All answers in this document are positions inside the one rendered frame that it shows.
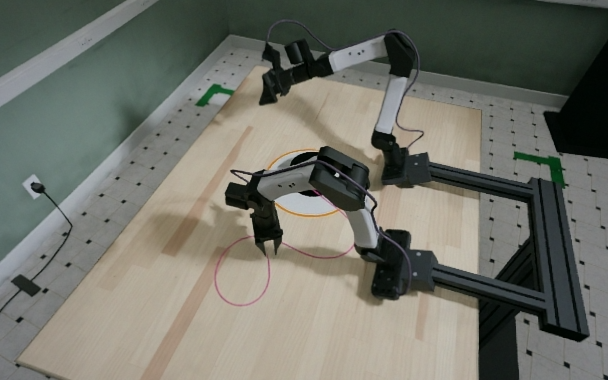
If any black cable reel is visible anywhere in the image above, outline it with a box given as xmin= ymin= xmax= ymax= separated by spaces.
xmin=290 ymin=152 xmax=336 ymax=197

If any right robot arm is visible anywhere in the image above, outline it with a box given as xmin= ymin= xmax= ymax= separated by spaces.
xmin=262 ymin=33 xmax=416 ymax=180

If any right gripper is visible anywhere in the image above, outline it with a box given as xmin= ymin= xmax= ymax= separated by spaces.
xmin=259 ymin=66 xmax=299 ymax=106

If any pale grey painted circle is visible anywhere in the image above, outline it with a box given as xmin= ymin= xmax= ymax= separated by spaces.
xmin=269 ymin=150 xmax=337 ymax=215

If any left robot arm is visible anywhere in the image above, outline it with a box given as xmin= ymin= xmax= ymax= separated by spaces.
xmin=224 ymin=146 xmax=408 ymax=297

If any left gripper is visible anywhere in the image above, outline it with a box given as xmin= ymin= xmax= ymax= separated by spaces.
xmin=249 ymin=210 xmax=283 ymax=256

